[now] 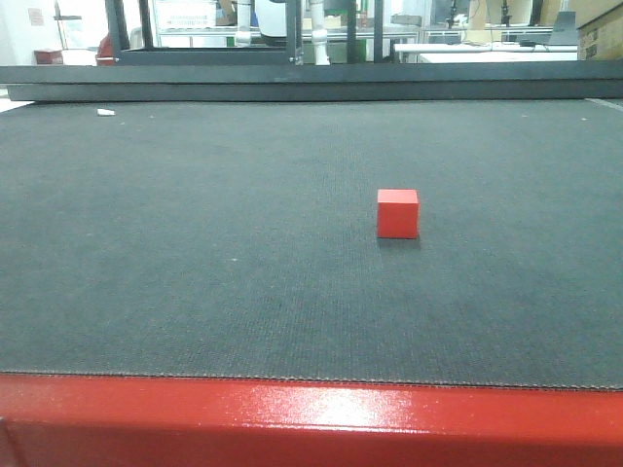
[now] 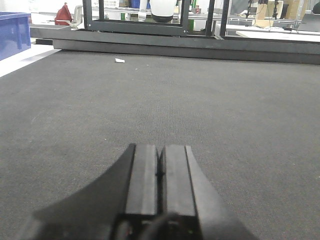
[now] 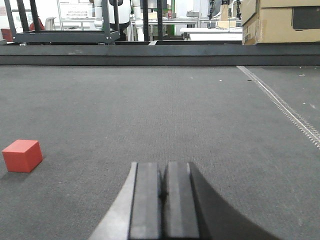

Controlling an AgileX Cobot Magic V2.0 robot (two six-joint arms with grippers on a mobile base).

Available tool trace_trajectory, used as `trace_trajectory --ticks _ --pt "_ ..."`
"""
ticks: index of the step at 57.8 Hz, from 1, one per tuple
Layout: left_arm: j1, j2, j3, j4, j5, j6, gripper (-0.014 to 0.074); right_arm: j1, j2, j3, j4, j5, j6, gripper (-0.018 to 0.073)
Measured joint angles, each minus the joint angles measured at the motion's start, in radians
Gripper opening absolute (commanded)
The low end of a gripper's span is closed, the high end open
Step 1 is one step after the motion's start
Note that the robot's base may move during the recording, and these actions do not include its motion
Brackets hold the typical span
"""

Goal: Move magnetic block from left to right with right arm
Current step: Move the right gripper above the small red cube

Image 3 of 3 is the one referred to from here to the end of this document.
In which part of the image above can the large cardboard box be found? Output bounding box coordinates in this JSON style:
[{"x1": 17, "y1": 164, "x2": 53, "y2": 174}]
[{"x1": 241, "y1": 0, "x2": 320, "y2": 45}]

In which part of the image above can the dark metal frame cart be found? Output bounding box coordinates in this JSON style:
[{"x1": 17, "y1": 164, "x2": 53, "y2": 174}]
[{"x1": 4, "y1": 0, "x2": 120, "y2": 44}]

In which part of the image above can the white background table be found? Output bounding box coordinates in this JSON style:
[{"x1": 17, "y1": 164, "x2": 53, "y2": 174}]
[{"x1": 180, "y1": 27, "x2": 243, "y2": 41}]

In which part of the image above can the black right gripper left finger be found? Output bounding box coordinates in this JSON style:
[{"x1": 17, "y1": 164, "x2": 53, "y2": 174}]
[{"x1": 87, "y1": 161, "x2": 163, "y2": 240}]

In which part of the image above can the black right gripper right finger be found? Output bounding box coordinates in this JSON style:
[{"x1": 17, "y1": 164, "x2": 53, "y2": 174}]
[{"x1": 163, "y1": 161, "x2": 283, "y2": 240}]

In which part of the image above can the metal zipper seam strip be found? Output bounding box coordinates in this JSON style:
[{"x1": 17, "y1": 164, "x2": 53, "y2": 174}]
[{"x1": 236, "y1": 65, "x2": 320, "y2": 150}]

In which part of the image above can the red magnetic cube block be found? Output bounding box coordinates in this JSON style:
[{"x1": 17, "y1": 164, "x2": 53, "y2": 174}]
[{"x1": 2, "y1": 139, "x2": 43, "y2": 173}]

